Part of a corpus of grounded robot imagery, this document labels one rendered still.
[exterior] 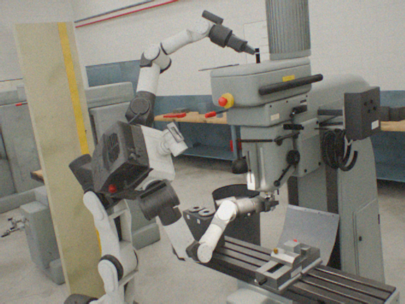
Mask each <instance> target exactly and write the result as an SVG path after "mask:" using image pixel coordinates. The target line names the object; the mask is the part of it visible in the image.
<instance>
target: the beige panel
mask: <svg viewBox="0 0 405 304"><path fill-rule="evenodd" d="M11 26H12V30H13V35H14V41H15V44H16V49H17V55H18V58H19V64H20V69H21V73H22V78H23V81H24V87H25V92H26V96H27V101H28V107H29V110H30V115H31V120H32V124H33V130H34V135H35V139H36V144H37V149H38V152H39V158H40V163H41V167H42V173H43V178H44V181H45V186H46V192H47V195H48V201H49V206H50V210H51V215H52V220H53V224H54V229H55V235H56V238H57V244H58V249H59V252H60V258H61V263H62V267H63V272H64V278H65V281H66V286H67V291H68V295H69V296H70V295H71V294H74V293H75V294H84V295H87V296H91V297H96V298H98V299H100V298H101V297H102V296H103V295H106V292H105V289H104V281H103V279H102V277H101V275H100V273H99V271H98V264H99V260H100V258H101V255H102V249H101V241H100V237H99V232H98V230H97V228H96V227H95V223H94V217H93V214H92V213H91V211H89V210H88V208H87V207H86V206H85V204H84V202H83V197H84V191H83V189H82V186H81V185H80V184H79V182H78V180H77V179H76V177H75V176H74V174H73V173H72V171H71V169H70V168H69V164H70V163H71V162H72V161H73V160H74V159H76V158H77V157H79V156H81V155H83V154H86V153H88V154H90V156H91V157H92V155H93V151H94V150H95V146H94V142H93V135H92V129H91V125H90V119H89V112H88V108H87V102H86V96H85V91H84V85H83V79H82V75H81V68H80V62H79V58H78V51H77V45H76V41H75V34H74V28H73V25H72V21H66V22H31V23H14V24H12V25H11Z"/></svg>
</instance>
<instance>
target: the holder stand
mask: <svg viewBox="0 0 405 304"><path fill-rule="evenodd" d="M216 213H217V212H216V211H214V210H213V209H208V208H206V207H204V206H201V205H194V206H191V207H190V208H188V209H186V210H184V211H183V218H184V220H185V222H186V224H187V226H188V228H189V230H190V232H191V234H192V236H193V238H194V240H196V241H198V242H199V241H200V239H201V238H202V236H203V235H204V234H205V233H206V231H207V229H208V228H209V226H210V224H211V222H212V220H213V218H214V216H215V214H216ZM224 244H225V238H224V232H223V233H222V235H221V236H220V238H219V240H218V242H217V245H216V247H215V249H216V248H218V247H220V246H222V245H224Z"/></svg>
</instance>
